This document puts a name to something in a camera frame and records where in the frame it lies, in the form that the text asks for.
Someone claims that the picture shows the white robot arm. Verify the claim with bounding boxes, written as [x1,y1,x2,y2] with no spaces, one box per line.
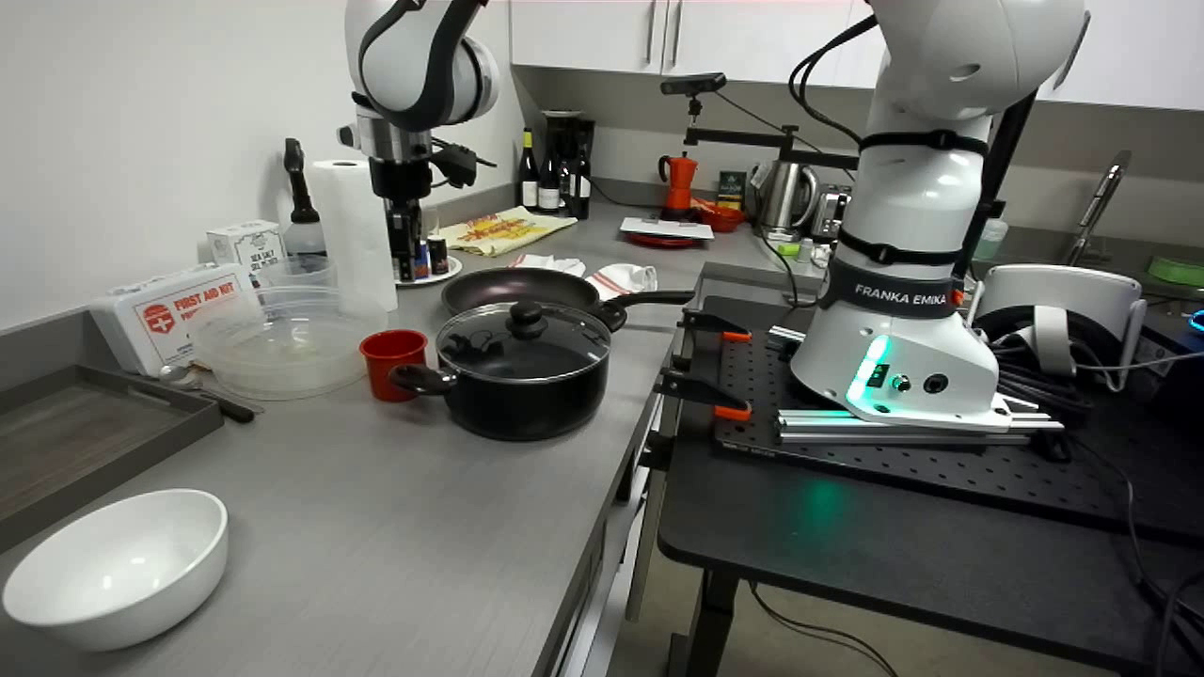
[342,0,495,284]

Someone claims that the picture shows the white plate with markers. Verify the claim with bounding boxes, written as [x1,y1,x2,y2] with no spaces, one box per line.
[395,255,461,289]

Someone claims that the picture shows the steel electric kettle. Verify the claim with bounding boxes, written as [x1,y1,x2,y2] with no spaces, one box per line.
[753,159,820,240]

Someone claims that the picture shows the clear plastic bowl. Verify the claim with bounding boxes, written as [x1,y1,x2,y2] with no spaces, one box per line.
[190,287,372,398]

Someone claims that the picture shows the dark glass bottles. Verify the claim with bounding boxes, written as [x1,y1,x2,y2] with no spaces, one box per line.
[516,113,593,217]

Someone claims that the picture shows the red enamel mug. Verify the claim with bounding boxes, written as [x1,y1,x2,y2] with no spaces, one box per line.
[362,330,423,401]

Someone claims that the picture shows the black pot with glass lid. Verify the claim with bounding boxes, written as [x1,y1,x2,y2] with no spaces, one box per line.
[391,302,608,440]

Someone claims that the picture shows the yellow printed cloth bag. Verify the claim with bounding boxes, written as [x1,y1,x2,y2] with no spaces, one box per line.
[437,207,566,255]

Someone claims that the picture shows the white paper towel roll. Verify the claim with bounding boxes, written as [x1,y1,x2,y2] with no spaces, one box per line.
[313,159,395,317]

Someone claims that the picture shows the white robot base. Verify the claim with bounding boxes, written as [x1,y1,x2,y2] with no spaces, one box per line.
[788,0,1088,430]

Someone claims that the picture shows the black spray bottle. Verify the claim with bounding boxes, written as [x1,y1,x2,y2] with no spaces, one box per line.
[280,139,327,271]

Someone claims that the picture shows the black frying pan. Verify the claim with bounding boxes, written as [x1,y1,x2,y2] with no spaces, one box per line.
[438,269,693,326]

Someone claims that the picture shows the black perforated robot table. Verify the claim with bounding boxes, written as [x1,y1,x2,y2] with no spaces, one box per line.
[654,295,1204,672]

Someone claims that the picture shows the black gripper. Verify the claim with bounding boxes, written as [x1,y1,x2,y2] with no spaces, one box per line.
[372,159,432,284]

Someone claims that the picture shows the dark grey tray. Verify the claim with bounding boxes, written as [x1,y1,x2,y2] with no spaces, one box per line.
[0,364,252,548]

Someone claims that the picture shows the white first aid box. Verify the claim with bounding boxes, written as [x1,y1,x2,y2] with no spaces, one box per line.
[90,264,264,378]

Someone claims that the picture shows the red moka pot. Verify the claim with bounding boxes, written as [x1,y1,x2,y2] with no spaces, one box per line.
[659,152,697,213]

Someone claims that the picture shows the white ceramic bowl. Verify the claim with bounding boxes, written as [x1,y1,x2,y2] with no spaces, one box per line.
[3,490,230,650]

